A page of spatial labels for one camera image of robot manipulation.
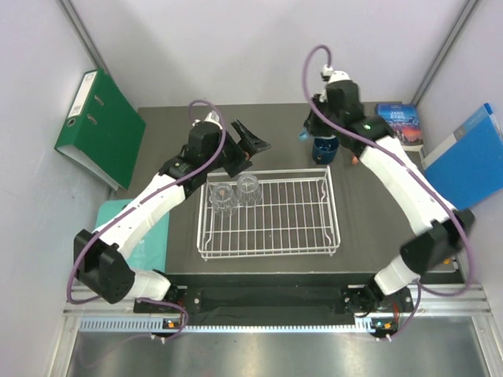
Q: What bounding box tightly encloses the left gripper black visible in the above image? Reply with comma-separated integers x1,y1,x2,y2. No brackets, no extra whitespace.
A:
204,119,270,178

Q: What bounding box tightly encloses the clear glass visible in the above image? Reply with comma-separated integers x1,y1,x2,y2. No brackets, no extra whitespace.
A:
237,174,263,207
210,183,237,217

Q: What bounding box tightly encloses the dark blue mug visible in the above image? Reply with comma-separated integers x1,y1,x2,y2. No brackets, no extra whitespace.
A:
312,137,340,165

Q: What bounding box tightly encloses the light blue mug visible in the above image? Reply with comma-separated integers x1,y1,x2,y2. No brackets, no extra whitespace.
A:
298,126,310,141

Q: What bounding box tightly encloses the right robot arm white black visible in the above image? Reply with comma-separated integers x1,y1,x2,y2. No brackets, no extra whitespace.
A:
304,71,475,311

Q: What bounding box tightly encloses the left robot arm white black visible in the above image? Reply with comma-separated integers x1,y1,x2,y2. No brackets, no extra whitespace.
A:
72,119,270,312

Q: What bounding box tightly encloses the Jane Eyre book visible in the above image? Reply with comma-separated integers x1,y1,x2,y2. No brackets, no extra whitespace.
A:
375,103,424,152

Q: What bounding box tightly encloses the blue folder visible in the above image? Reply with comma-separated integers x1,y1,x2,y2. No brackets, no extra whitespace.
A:
424,103,502,210

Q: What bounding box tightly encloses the teal cutting board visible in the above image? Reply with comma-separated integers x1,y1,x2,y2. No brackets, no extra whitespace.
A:
95,199,170,273

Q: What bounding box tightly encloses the green lever arch binder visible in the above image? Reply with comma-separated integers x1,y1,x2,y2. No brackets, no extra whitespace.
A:
54,69,145,191

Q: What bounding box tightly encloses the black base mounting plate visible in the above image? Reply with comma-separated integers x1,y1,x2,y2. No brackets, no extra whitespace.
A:
133,273,417,326

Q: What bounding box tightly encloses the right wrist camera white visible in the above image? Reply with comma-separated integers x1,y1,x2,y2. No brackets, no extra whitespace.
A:
321,64,351,85

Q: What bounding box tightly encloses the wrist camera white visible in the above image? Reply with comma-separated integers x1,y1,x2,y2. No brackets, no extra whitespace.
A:
204,111,222,128
321,64,351,85

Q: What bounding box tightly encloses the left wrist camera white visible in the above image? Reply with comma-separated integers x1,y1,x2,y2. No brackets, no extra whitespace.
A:
204,111,222,128

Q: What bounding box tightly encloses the white wire dish rack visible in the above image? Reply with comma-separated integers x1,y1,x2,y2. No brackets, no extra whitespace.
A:
196,167,341,261

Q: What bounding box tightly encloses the white slotted cable duct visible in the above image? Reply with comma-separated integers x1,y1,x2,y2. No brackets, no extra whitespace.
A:
78,316,398,334

